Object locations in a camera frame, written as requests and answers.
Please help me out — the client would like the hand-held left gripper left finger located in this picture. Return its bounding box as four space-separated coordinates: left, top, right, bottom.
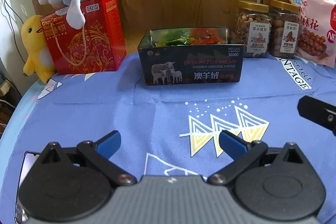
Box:
39 131 137 186

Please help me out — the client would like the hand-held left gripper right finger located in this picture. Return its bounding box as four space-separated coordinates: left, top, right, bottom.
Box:
207 130 306 186

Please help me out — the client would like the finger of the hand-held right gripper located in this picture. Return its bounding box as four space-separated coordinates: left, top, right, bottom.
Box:
297 95 336 136

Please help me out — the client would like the black tin box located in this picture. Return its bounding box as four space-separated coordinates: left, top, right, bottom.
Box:
138 27 245 86

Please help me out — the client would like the bright green snack packet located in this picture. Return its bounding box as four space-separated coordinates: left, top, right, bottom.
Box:
155 30 191 46

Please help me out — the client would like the blue printed tablecloth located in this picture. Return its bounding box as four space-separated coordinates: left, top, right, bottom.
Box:
0 52 336 224

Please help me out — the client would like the black smartphone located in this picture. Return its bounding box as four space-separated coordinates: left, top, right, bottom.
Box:
16 151 42 223

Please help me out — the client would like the pink snack bag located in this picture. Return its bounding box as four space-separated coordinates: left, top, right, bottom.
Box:
285 0 336 68

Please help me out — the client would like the nut jar with gold lid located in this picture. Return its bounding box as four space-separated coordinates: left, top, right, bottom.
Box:
268 0 301 58
235 0 272 59

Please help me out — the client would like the red gift box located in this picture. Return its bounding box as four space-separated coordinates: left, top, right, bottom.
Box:
40 0 127 75

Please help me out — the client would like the yellow duck plush toy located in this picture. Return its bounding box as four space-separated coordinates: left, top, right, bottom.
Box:
21 15 57 84

